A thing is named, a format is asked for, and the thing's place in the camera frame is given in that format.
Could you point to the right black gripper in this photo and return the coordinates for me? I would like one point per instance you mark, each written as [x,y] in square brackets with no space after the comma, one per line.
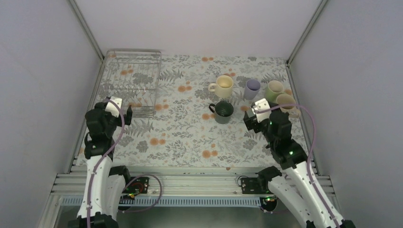
[250,123]

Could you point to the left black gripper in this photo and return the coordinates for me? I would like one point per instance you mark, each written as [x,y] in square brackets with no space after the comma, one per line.
[128,118]

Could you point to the dark grey-green mug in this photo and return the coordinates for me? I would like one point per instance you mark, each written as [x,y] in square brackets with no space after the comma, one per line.
[222,111]

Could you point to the lilac cup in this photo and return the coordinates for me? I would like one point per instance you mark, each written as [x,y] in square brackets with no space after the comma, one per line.
[251,89]

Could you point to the yellow-green mug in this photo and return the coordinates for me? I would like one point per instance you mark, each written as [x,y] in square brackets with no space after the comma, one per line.
[273,90]

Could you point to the floral patterned mug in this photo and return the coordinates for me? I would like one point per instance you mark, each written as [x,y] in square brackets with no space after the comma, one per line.
[289,107]

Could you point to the cream mug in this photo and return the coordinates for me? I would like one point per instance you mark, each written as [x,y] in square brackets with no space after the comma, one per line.
[223,86]

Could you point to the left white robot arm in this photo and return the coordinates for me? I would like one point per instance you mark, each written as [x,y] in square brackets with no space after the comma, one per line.
[104,182]

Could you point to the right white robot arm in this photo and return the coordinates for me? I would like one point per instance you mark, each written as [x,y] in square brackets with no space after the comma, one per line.
[294,182]

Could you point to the floral tablecloth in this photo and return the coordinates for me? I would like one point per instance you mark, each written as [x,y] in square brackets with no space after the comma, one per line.
[183,131]

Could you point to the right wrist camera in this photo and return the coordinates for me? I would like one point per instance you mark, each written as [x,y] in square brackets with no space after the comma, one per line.
[261,110]

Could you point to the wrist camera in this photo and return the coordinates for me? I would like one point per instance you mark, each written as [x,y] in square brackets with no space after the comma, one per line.
[261,110]
[113,106]

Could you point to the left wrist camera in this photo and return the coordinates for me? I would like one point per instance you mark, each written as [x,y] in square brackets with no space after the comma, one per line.
[113,106]

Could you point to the wire dish rack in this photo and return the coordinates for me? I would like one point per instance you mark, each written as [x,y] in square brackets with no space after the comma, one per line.
[133,76]

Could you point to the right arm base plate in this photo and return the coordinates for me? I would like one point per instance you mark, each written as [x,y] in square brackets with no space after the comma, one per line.
[252,186]

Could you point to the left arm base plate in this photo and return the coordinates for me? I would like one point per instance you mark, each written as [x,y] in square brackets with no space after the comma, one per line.
[139,186]

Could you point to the aluminium rail frame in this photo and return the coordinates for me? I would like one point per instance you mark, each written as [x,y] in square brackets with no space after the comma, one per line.
[168,187]

